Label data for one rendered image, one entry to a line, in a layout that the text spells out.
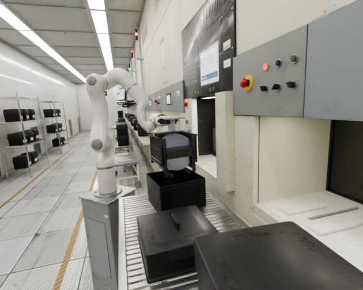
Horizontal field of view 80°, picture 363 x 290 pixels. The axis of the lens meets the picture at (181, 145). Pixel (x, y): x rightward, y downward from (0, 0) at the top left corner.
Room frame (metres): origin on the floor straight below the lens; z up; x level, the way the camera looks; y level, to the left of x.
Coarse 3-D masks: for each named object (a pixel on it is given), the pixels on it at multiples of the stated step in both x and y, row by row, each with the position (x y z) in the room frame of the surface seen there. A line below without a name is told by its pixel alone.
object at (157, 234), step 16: (176, 208) 0.96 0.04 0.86; (192, 208) 0.95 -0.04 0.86; (144, 224) 0.83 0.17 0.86; (160, 224) 0.82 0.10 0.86; (176, 224) 0.77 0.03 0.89; (192, 224) 0.81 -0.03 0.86; (208, 224) 0.80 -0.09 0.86; (144, 240) 0.72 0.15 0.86; (160, 240) 0.71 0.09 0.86; (176, 240) 0.71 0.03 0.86; (192, 240) 0.71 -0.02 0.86; (144, 256) 0.70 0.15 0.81; (160, 256) 0.65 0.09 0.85; (176, 256) 0.66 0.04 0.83; (192, 256) 0.68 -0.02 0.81; (160, 272) 0.65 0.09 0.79; (176, 272) 0.66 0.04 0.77
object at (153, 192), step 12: (156, 180) 1.33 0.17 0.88; (168, 180) 1.36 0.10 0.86; (180, 180) 1.40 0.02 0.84; (192, 180) 1.31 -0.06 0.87; (204, 180) 1.16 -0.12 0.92; (156, 192) 1.11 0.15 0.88; (168, 192) 1.07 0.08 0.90; (180, 192) 1.10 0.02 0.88; (192, 192) 1.13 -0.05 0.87; (204, 192) 1.16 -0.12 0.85; (156, 204) 1.13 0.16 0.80; (168, 204) 1.07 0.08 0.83; (180, 204) 1.10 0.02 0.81; (192, 204) 1.13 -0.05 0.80; (204, 204) 1.16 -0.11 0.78
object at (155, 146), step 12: (156, 132) 1.19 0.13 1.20; (168, 132) 1.33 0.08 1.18; (180, 132) 1.36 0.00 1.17; (156, 144) 1.17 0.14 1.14; (192, 144) 1.17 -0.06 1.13; (156, 156) 1.18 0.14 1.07; (168, 156) 1.12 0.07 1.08; (180, 156) 1.14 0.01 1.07; (192, 156) 1.17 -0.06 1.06; (192, 168) 1.18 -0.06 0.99
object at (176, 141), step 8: (176, 136) 1.16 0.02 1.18; (184, 136) 1.18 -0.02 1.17; (168, 144) 1.14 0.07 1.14; (176, 144) 1.16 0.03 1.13; (184, 144) 1.18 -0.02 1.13; (168, 160) 1.14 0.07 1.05; (176, 160) 1.16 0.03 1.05; (184, 160) 1.18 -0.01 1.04; (168, 168) 1.14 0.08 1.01; (176, 168) 1.16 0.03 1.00
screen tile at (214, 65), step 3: (216, 48) 1.30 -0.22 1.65; (213, 51) 1.34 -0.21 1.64; (210, 54) 1.38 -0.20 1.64; (213, 54) 1.34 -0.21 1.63; (216, 54) 1.30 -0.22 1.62; (210, 57) 1.38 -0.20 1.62; (213, 57) 1.34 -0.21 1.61; (216, 57) 1.30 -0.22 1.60; (216, 60) 1.30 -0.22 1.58; (213, 63) 1.34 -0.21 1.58; (216, 63) 1.30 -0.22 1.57; (210, 66) 1.38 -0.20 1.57; (213, 66) 1.34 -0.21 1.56; (216, 66) 1.30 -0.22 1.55; (210, 69) 1.38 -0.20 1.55; (213, 69) 1.34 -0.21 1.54
